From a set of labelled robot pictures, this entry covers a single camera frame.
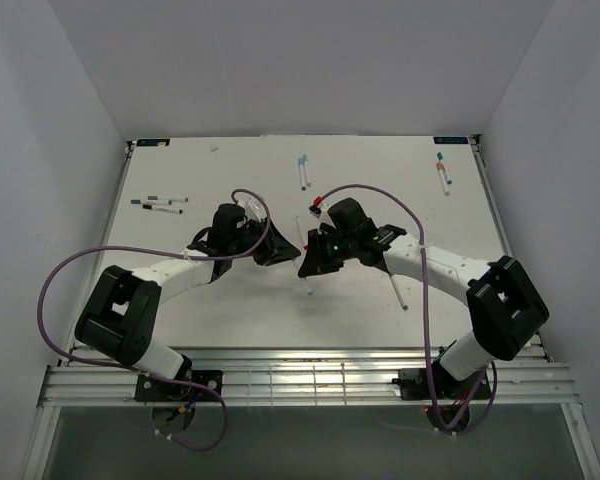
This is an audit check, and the black cap marker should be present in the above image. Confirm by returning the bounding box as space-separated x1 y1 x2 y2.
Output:
142 204 184 215

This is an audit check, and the red cap marker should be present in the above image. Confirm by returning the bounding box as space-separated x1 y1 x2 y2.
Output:
295 216 308 251

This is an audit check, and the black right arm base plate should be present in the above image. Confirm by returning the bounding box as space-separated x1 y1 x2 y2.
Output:
391 368 491 400

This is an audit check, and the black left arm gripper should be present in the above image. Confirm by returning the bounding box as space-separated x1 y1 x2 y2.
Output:
229 216 301 267

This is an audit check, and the teal cap marker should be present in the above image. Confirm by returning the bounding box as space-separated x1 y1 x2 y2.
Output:
437 152 452 185

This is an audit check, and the right corner label sticker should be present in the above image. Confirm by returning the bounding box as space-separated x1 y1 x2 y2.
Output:
433 136 469 145

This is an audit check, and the left corner label sticker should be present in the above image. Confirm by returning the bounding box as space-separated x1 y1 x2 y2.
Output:
135 138 171 147

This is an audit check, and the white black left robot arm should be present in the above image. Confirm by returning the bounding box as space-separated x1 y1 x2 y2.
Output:
75 199 301 400

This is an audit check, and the aluminium table frame rail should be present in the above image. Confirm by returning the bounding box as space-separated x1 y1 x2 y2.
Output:
39 343 580 407

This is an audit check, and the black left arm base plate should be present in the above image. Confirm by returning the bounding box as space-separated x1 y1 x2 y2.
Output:
133 370 224 404

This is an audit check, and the lavender cap marker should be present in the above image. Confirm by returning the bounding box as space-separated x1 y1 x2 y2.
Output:
292 258 313 296

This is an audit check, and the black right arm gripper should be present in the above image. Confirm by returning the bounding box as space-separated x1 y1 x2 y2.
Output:
299 228 357 277

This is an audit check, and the corner label sticker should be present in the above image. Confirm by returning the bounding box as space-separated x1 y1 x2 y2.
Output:
135 138 171 147
433 136 469 145

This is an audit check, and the orange cap marker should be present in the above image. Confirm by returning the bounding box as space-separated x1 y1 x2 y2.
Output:
436 161 450 197

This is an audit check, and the light blue cap marker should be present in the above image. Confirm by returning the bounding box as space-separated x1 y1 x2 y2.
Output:
297 157 307 191

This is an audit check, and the light green cap marker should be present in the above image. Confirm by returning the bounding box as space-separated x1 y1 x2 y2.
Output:
302 154 312 189

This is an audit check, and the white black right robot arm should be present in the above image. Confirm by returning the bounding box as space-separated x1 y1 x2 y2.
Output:
298 198 549 398

